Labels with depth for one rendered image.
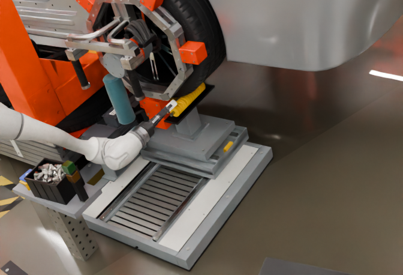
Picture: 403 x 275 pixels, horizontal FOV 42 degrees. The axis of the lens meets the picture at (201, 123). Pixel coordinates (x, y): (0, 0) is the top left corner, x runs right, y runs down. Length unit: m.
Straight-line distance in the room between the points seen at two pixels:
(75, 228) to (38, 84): 0.72
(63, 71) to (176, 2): 0.79
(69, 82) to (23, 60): 0.30
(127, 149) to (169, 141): 0.74
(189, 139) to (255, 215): 0.54
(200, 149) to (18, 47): 1.02
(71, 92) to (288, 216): 1.27
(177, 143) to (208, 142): 0.18
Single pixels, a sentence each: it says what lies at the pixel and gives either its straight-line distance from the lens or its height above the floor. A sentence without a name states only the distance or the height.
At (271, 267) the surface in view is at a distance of 1.98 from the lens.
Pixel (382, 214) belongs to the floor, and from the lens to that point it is 2.58.
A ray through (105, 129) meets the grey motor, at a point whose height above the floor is 0.41.
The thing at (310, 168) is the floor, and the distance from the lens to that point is 2.83.
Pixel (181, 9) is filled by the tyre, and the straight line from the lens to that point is 2.26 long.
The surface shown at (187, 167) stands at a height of 0.13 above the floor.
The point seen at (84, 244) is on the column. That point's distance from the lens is 2.69.
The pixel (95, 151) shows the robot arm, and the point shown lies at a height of 0.65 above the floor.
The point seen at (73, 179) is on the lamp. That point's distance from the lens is 2.23.
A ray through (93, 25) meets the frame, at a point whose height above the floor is 0.95.
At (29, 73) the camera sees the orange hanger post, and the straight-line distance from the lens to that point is 2.62.
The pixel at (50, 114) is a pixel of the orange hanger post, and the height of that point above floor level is 0.60.
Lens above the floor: 1.89
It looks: 35 degrees down
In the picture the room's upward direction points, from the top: 16 degrees counter-clockwise
